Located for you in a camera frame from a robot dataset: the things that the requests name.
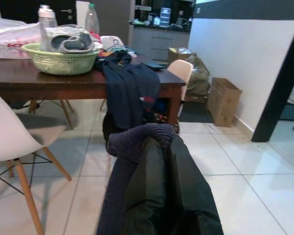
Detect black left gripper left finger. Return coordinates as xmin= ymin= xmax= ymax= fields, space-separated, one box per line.
xmin=123 ymin=136 xmax=172 ymax=235

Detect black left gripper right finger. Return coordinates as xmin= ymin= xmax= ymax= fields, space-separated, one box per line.
xmin=168 ymin=133 xmax=225 ymax=235

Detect navy knit sweater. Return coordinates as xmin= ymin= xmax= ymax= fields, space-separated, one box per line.
xmin=96 ymin=123 xmax=176 ymax=235

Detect navy t-shirt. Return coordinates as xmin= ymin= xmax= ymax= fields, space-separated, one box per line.
xmin=95 ymin=53 xmax=161 ymax=131

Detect closed cardboard box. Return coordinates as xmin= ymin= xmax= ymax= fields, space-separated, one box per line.
xmin=206 ymin=77 xmax=243 ymax=128

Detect clear rubbish bag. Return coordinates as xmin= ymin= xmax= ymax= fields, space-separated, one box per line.
xmin=184 ymin=52 xmax=211 ymax=103

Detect black tablet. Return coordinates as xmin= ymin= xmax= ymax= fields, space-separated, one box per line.
xmin=139 ymin=62 xmax=167 ymax=71

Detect peach plastic chair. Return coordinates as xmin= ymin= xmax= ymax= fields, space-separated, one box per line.
xmin=166 ymin=59 xmax=195 ymax=118

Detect open cardboard box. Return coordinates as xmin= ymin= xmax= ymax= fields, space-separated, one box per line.
xmin=167 ymin=47 xmax=196 ymax=65

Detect black pillar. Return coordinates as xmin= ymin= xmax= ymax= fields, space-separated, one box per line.
xmin=251 ymin=0 xmax=294 ymax=143

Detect grey kitchen cabinet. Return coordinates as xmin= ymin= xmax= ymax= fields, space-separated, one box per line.
xmin=129 ymin=21 xmax=192 ymax=62

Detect white plastic chair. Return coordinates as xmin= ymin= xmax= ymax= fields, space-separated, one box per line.
xmin=0 ymin=87 xmax=73 ymax=235

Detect white folded cloth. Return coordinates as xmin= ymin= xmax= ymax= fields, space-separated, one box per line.
xmin=100 ymin=35 xmax=125 ymax=52

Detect green woven basket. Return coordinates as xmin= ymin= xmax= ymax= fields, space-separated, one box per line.
xmin=21 ymin=43 xmax=101 ymax=76

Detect dark wooden table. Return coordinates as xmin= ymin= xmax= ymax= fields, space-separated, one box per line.
xmin=0 ymin=52 xmax=186 ymax=128

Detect grey clothes bundle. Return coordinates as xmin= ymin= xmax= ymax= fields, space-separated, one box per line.
xmin=44 ymin=24 xmax=96 ymax=54

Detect clear stacked food containers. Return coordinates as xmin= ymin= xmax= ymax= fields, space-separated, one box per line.
xmin=159 ymin=7 xmax=172 ymax=27

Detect green cap plastic bottle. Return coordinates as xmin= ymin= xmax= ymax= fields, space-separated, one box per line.
xmin=85 ymin=2 xmax=100 ymax=34

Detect clear water bottle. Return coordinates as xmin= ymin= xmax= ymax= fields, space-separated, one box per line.
xmin=38 ymin=4 xmax=58 ymax=51

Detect white plastic bag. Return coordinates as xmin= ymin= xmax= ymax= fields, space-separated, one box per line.
xmin=0 ymin=18 xmax=44 ymax=60

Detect dark door with handle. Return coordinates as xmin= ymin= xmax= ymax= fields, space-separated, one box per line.
xmin=0 ymin=0 xmax=76 ymax=25

